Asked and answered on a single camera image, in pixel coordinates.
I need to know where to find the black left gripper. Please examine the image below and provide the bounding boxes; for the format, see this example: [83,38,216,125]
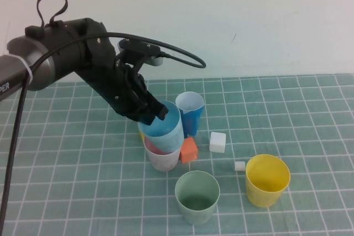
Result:
[75,19,169,126]

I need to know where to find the light blue plastic cup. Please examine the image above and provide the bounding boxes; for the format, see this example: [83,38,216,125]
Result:
[137,100,185,154]

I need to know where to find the green plastic cup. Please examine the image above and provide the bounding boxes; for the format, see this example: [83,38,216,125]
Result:
[174,170,221,225]

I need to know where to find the yellow plastic cup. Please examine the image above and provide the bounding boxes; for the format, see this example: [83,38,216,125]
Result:
[245,154,291,208]

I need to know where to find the dark blue paper cup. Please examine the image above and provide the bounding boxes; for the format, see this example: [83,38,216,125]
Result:
[175,91,205,137]

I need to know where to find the pink plastic cup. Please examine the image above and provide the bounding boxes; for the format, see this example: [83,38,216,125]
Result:
[143,138,182,172]

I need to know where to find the orange foam cube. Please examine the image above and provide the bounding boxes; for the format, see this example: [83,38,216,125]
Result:
[179,137,199,164]

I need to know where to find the white foam cube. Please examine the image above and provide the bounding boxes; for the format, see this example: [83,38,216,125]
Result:
[209,132,227,153]

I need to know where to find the green checkered tablecloth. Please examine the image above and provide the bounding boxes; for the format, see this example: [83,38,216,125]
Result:
[0,74,354,236]

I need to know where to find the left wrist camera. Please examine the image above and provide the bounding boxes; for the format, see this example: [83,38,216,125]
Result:
[115,38,166,72]

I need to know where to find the white cable tie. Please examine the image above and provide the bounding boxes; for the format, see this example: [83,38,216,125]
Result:
[7,52,35,82]

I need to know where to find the black strap loop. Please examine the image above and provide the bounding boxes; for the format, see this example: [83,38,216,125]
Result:
[37,0,69,27]

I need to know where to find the black cable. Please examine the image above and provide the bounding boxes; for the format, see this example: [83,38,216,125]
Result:
[0,33,207,213]

